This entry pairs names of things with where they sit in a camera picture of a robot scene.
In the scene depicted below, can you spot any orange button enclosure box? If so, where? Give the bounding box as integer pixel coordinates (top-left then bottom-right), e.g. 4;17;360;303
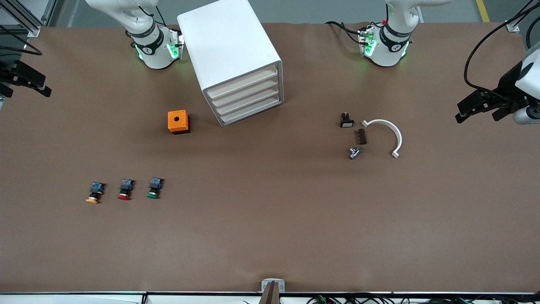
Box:
167;110;191;135

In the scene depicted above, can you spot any white drawer cabinet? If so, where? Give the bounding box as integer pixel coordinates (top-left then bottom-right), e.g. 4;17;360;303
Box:
177;0;284;127

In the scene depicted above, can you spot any black cable bundle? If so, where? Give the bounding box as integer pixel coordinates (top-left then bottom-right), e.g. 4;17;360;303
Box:
243;293;540;304

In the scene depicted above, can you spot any green push button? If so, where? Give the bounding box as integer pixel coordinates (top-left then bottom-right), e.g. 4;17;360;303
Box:
147;177;165;199

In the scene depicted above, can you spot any black base cable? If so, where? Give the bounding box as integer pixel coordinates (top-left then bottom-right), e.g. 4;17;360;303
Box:
325;20;363;45

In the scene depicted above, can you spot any yellow push button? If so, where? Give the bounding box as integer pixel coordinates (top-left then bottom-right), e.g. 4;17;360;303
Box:
86;182;106;204

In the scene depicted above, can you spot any brown table mat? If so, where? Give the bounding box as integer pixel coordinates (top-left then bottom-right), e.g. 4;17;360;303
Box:
0;22;540;294

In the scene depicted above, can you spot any red push button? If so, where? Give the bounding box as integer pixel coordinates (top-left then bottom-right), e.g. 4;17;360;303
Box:
117;179;135;201

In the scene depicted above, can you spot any white curved plastic bracket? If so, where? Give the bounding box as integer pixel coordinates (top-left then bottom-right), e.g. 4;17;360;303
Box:
362;119;403;159

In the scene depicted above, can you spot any grey camera stand bracket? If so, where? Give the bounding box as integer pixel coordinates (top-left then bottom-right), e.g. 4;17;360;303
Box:
258;279;286;304

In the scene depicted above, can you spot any aluminium frame profile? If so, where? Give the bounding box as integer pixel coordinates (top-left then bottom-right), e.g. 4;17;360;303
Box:
0;0;57;38
506;0;540;32

